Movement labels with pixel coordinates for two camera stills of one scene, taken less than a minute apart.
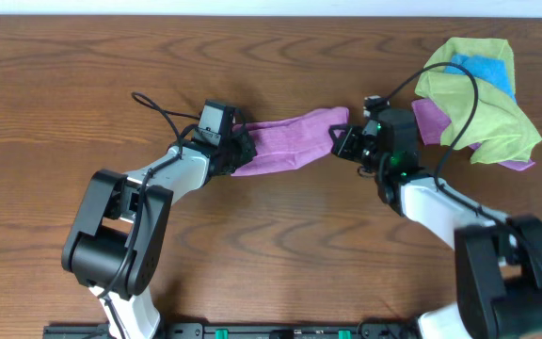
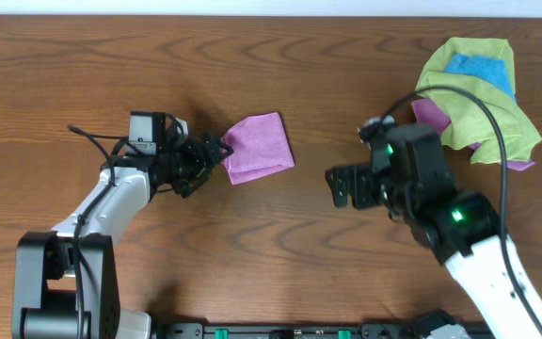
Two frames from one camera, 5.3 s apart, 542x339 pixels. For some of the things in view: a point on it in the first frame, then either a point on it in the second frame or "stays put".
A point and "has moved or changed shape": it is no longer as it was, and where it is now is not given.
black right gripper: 342,147 to 360,175
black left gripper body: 237,152 to 183,168
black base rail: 243,330 stays put
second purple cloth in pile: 433,121 stays put
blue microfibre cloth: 488,69 stays put
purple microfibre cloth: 282,142 has moved or changed shape
